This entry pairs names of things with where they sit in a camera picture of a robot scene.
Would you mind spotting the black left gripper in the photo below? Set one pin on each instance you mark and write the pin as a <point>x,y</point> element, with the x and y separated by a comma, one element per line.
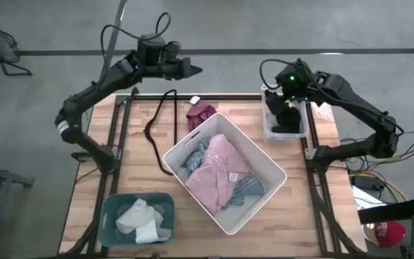
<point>173,66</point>

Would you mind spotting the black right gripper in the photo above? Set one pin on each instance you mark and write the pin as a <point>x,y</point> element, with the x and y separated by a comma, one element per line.
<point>295,81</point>

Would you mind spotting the black cloth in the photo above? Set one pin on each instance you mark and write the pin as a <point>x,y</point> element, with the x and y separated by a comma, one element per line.
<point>288,120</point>

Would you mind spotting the pink shirt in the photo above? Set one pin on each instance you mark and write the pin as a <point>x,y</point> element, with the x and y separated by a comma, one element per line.
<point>217,169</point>

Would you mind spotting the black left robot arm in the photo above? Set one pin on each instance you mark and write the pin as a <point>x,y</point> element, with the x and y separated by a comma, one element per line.
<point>85,99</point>

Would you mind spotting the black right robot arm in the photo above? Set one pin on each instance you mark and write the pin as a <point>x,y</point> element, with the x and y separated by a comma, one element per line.
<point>358,100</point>

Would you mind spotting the clear plastic container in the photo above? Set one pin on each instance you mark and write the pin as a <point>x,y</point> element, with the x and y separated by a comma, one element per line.
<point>268,124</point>

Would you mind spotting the maroon cloth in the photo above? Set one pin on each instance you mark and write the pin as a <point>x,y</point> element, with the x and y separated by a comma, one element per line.
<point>200,115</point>

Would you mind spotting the white woven plastic basket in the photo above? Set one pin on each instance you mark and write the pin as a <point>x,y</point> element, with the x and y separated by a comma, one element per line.
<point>261,158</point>

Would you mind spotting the black clothes hanger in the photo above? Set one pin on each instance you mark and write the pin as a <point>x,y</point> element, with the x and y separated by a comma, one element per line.
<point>153,144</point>

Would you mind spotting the grey slanted pole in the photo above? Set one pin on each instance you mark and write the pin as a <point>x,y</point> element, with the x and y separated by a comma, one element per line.
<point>115,32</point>

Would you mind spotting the black power adapter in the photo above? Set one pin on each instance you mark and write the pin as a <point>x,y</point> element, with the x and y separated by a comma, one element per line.
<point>367,181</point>

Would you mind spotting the white paper sheet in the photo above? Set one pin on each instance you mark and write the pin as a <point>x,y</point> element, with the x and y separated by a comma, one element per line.
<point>363,201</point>

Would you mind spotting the black desk bar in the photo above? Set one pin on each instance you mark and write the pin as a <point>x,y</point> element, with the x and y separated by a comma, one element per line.
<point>394,210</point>

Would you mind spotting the red cap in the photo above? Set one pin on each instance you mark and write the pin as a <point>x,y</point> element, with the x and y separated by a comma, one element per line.
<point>390,234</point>

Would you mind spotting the teal plastic bin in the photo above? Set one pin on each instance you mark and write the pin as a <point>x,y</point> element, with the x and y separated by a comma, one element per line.
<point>106,230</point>

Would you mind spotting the black table frame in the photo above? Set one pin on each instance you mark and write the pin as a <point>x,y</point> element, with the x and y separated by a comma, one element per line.
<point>228,96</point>

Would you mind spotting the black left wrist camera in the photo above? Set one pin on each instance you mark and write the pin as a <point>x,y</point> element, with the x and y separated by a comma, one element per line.
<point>151,48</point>

